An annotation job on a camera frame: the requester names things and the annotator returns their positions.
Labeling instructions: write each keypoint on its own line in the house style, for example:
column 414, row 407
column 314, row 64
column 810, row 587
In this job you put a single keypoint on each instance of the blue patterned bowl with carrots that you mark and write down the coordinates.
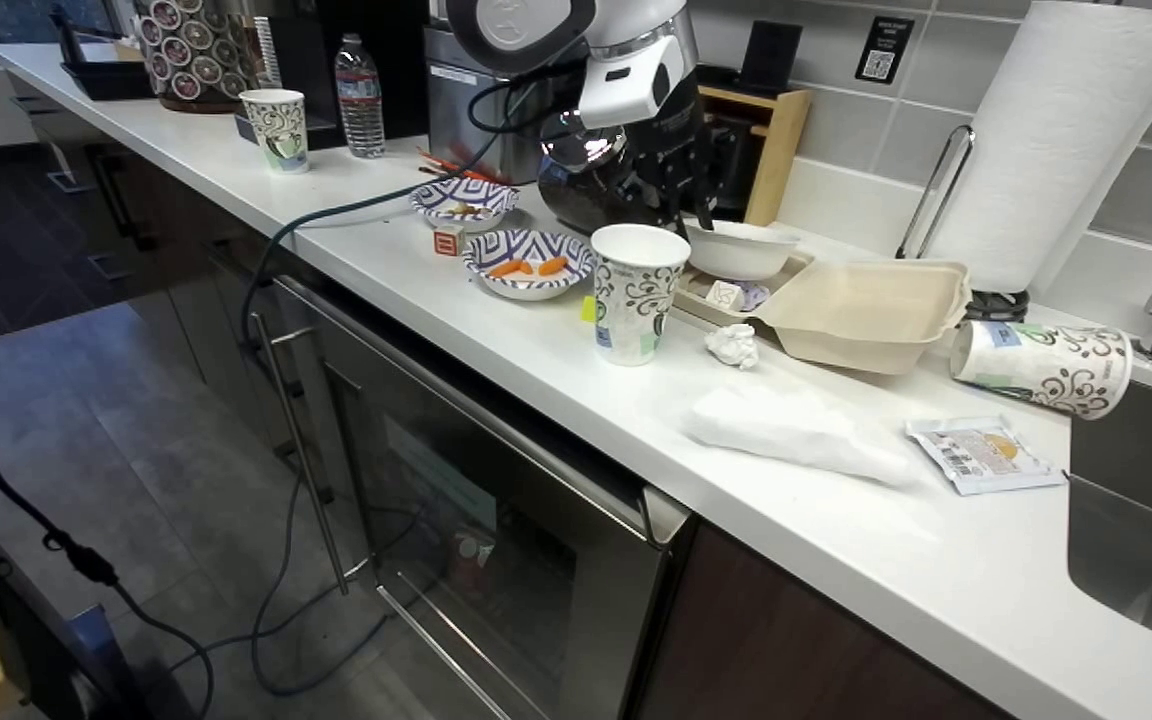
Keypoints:
column 530, row 247

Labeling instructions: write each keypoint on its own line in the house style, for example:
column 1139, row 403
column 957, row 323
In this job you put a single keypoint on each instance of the orange carrot piece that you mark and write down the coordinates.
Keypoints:
column 507, row 270
column 552, row 267

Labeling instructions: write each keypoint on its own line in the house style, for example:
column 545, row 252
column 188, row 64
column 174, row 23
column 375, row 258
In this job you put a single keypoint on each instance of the crumpled white tissue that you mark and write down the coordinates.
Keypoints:
column 736, row 346

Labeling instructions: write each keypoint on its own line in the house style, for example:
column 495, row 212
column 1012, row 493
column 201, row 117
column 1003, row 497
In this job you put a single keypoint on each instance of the kitchen sink basin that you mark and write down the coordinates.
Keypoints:
column 1139, row 532

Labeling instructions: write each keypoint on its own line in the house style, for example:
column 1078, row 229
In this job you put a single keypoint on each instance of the white plastic bag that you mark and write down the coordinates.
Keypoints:
column 802, row 429

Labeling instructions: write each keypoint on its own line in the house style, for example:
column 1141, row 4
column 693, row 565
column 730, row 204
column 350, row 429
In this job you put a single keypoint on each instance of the printed flat sachet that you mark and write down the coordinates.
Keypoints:
column 980, row 458

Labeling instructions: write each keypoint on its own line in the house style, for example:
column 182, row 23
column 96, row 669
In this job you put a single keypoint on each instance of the plain white bowl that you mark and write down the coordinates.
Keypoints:
column 742, row 248

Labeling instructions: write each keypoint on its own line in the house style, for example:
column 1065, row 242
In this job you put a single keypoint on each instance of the metal paper towel holder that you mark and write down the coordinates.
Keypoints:
column 936, row 186

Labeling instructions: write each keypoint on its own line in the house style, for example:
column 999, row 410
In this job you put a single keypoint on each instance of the clear plastic water bottle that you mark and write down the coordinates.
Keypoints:
column 356, row 103

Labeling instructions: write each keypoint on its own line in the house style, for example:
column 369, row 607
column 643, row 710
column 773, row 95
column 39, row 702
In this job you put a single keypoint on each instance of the black box device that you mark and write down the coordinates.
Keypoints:
column 96, row 64

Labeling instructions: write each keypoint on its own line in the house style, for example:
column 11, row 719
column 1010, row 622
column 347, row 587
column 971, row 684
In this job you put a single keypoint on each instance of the black floor stand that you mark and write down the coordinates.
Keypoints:
column 58, row 652

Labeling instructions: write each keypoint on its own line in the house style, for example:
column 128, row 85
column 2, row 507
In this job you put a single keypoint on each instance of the wooden rack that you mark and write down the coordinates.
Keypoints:
column 776, row 147

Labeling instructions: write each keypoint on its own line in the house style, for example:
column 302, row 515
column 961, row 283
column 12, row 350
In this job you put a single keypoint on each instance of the white paper towel roll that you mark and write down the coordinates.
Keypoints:
column 1069, row 133

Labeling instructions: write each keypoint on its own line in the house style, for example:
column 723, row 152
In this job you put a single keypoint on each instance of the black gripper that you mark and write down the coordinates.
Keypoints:
column 676, row 147

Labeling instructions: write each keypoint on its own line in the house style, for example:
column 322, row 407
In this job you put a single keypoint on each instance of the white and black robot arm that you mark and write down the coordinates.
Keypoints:
column 601, row 55

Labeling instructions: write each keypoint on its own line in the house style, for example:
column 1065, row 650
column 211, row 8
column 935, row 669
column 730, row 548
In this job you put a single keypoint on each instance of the small yellow object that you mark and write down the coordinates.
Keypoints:
column 591, row 308

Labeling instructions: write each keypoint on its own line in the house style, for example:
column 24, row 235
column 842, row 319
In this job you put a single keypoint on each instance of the small red white packet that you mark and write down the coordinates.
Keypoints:
column 449, row 247

